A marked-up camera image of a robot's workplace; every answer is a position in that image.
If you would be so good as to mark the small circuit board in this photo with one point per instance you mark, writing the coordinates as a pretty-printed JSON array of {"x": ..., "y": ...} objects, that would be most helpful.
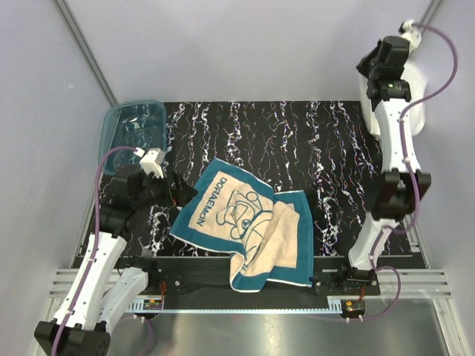
[
  {"x": 153, "y": 304},
  {"x": 354, "y": 306}
]

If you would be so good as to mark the right small circuit board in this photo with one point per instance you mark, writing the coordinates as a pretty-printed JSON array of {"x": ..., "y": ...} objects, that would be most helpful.
[{"x": 354, "y": 306}]

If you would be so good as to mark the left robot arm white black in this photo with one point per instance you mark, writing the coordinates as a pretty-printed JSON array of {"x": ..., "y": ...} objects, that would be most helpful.
[{"x": 84, "y": 322}]

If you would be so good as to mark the aluminium frame rail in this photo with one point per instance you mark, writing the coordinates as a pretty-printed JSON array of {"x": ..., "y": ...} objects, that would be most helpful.
[{"x": 406, "y": 283}]

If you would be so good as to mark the teal transparent plastic bin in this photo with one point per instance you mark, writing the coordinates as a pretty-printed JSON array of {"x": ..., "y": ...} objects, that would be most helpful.
[{"x": 136, "y": 124}]

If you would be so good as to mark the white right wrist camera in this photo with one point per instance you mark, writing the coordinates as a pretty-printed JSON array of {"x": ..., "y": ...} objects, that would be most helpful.
[{"x": 409, "y": 31}]

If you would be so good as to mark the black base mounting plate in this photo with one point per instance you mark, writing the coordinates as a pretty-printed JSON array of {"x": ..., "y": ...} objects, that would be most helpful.
[{"x": 304, "y": 269}]

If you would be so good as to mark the teal beige Doraemon towel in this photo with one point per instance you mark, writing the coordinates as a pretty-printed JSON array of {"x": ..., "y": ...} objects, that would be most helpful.
[{"x": 236, "y": 213}]

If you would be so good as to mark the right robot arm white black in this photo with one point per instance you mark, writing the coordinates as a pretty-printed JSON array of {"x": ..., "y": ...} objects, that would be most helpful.
[{"x": 385, "y": 100}]

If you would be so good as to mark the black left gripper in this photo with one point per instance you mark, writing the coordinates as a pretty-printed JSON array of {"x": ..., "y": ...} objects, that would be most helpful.
[{"x": 181, "y": 195}]

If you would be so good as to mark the left small circuit board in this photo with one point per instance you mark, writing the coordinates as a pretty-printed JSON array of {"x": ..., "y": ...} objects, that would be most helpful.
[{"x": 153, "y": 304}]

